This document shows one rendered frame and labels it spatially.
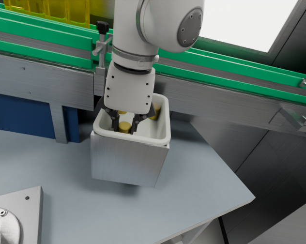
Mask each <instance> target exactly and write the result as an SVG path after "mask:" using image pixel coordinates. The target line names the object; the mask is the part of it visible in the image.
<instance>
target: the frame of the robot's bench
mask: <svg viewBox="0 0 306 244"><path fill-rule="evenodd" d="M212 221H213V220H211V221H209V222H207V223H204V224H202V225H200V226H198V227H196V228H193V229H191V230H189V231H188V232H187V233H186V235H185V236H184V237H183V238H182V239H181V241H179V242H177V243H175V244H192V242H193V241H194V240H195V239H196V238H197V237H198V236H199V235H200V234H201V233H202V232H203V231H204V229H205V228H206V227H207V226H208V225H209V224H210V223H211V222H212Z"/></svg>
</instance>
